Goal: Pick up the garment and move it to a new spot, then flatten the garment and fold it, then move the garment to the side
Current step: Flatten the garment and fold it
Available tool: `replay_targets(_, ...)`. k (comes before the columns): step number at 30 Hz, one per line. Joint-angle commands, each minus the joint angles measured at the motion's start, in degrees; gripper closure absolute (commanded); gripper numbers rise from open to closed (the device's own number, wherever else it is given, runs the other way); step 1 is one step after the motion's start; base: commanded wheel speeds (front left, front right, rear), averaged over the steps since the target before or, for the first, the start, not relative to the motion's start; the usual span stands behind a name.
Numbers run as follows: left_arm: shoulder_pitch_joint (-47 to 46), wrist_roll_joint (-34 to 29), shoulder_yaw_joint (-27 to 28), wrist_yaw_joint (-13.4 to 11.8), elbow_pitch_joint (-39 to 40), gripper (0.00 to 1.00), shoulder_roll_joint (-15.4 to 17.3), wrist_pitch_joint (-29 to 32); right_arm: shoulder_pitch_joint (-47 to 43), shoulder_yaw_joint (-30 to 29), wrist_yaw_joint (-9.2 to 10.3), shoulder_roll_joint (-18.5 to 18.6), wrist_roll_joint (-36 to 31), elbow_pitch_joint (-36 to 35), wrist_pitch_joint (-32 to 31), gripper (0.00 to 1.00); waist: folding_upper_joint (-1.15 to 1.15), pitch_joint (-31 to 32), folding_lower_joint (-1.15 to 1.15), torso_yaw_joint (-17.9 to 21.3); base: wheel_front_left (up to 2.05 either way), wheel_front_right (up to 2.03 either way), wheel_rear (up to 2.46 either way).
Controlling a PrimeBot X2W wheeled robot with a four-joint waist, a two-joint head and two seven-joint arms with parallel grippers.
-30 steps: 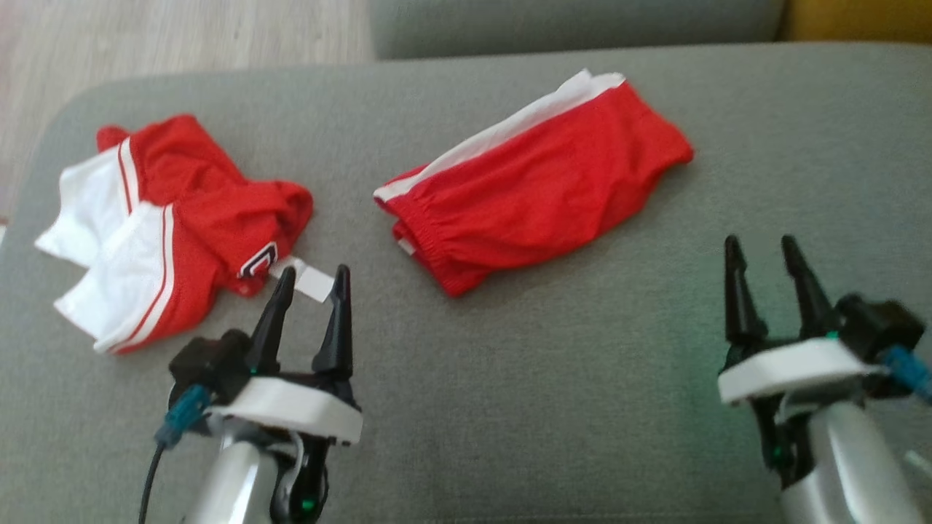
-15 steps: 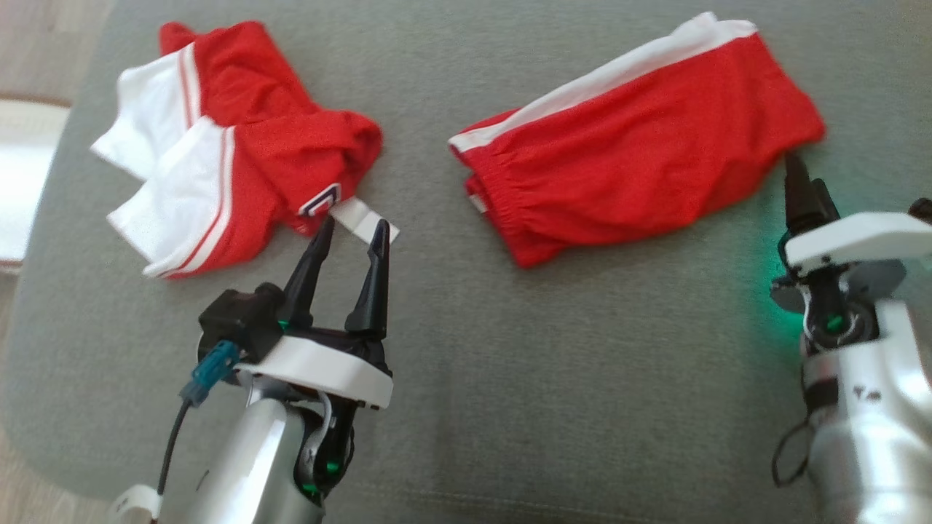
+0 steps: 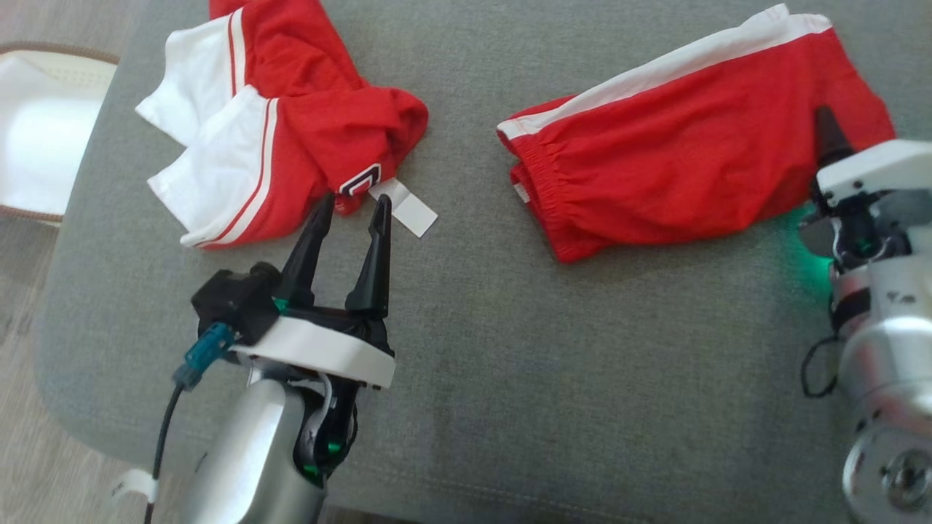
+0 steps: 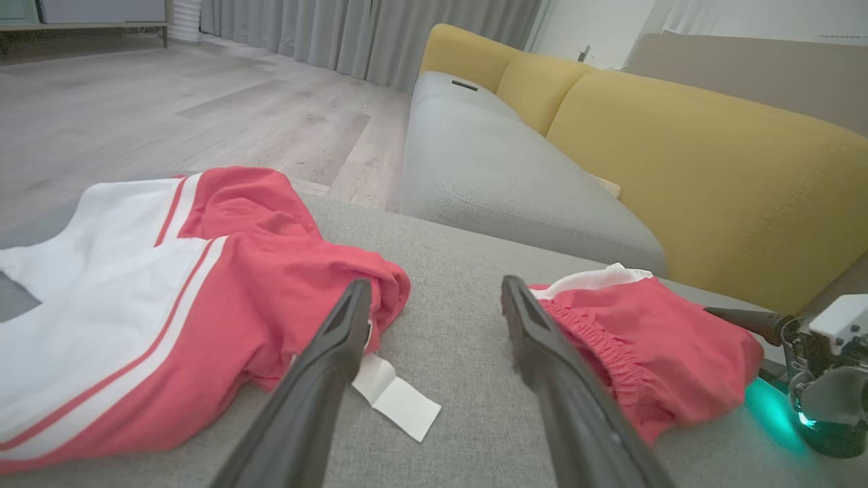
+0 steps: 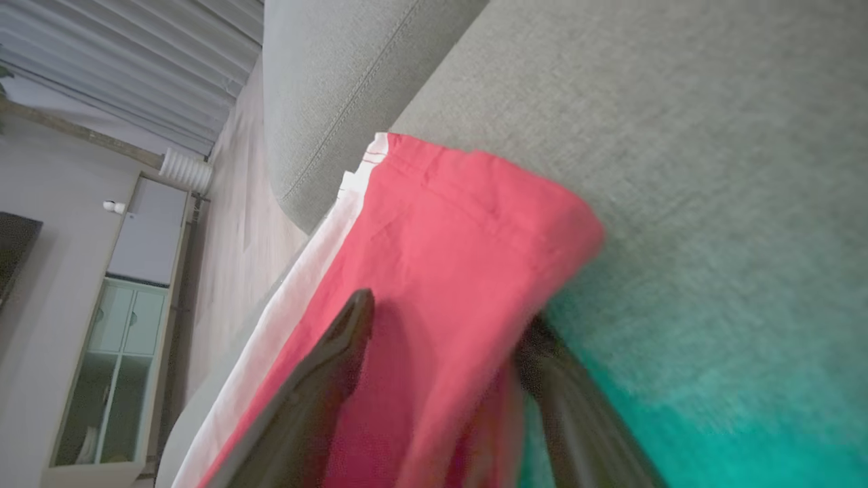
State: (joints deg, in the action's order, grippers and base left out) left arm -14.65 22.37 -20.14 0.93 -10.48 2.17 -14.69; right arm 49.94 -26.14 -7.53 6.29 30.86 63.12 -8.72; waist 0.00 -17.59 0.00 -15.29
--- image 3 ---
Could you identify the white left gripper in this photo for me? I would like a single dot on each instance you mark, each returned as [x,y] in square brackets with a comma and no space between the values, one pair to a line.
[320,349]

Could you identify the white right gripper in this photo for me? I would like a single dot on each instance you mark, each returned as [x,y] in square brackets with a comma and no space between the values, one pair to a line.
[881,171]

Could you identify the red white basketball jersey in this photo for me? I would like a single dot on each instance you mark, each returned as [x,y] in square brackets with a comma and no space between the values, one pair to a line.
[320,124]

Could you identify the red shorts white stripe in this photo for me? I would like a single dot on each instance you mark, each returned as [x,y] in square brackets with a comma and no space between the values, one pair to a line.
[677,153]

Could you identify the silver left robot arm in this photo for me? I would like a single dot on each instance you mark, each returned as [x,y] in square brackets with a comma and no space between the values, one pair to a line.
[240,451]

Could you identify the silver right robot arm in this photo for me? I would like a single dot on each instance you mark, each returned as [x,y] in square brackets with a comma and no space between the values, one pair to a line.
[885,364]

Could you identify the grey sofa seat cushion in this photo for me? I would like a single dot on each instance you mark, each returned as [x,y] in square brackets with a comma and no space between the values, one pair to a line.
[510,364]

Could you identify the white laundry basket brown rim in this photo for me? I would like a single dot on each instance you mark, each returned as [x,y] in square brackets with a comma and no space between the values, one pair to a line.
[44,131]

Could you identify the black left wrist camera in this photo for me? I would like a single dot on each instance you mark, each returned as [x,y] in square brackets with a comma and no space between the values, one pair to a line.
[237,302]

